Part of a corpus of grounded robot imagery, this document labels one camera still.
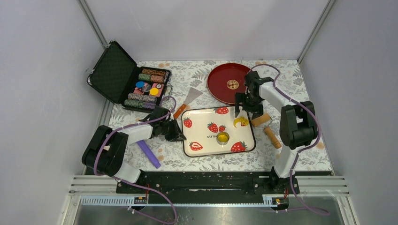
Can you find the white strawberry tray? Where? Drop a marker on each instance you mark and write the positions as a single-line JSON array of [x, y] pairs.
[[201, 126]]

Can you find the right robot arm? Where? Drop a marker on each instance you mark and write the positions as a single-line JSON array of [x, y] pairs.
[[298, 124]]

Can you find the yellow dough piece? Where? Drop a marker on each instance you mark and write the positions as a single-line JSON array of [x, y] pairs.
[[223, 137]]

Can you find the wooden dough roller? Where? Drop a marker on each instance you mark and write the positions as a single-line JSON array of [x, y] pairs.
[[264, 122]]

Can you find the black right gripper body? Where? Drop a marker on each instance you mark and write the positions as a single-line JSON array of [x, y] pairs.
[[249, 101]]

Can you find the small glass cup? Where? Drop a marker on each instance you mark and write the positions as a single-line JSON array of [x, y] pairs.
[[222, 144]]

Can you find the purple cylinder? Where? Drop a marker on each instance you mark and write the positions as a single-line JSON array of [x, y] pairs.
[[148, 152]]

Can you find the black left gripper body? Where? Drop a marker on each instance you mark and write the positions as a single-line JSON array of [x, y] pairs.
[[163, 132]]

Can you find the black poker chip case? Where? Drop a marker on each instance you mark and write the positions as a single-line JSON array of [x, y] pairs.
[[118, 78]]

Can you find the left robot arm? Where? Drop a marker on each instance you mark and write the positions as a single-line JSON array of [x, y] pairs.
[[105, 151]]

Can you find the metal spatula wooden handle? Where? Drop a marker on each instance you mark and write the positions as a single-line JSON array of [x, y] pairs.
[[192, 95]]

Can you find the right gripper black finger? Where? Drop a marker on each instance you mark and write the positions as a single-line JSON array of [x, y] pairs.
[[257, 111], [239, 97]]

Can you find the red round plate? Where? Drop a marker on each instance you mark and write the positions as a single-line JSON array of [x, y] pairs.
[[225, 80]]

